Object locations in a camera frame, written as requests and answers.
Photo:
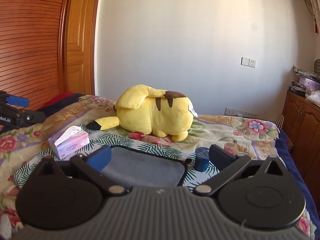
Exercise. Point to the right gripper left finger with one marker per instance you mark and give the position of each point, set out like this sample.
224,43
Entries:
90,167

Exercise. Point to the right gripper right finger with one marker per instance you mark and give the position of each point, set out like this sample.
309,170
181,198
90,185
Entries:
230,167

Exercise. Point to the dark blue cup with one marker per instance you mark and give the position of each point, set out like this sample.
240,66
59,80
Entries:
201,159

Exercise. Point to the floral bed blanket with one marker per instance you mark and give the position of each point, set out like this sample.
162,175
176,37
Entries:
22,149

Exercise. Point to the pink tissue box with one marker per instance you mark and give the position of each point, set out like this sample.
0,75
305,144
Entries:
64,144

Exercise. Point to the red pillow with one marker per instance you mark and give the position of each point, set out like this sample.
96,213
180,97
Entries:
57,98

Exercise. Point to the yellow Pikachu plush toy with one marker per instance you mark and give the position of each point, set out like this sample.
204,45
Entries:
150,111

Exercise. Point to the wooden side cabinet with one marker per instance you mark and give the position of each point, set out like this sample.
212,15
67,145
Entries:
301,125

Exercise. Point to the wooden slatted wardrobe door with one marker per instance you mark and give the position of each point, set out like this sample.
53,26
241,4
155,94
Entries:
31,49

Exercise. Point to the white plastic bag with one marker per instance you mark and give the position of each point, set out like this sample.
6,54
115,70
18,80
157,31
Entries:
314,98

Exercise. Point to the stack of boxes and books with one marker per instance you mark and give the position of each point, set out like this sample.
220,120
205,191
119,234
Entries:
309,80

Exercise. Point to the wooden panel door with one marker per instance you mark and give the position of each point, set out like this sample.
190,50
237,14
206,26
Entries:
79,45

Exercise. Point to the wall socket strip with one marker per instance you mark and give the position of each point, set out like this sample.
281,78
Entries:
239,113

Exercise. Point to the white wall switch plate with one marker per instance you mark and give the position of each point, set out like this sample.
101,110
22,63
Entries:
248,62

